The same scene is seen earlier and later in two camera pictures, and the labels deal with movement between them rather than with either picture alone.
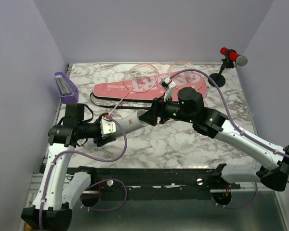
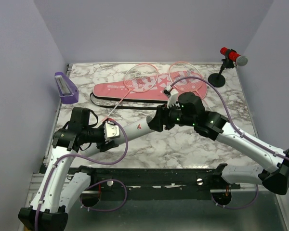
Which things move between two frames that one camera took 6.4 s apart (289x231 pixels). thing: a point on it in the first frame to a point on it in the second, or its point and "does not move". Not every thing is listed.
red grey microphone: (241, 60) does not move
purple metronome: (68, 89) does not move
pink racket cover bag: (149, 88) does not move
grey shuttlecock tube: (130, 122) to (135, 128)
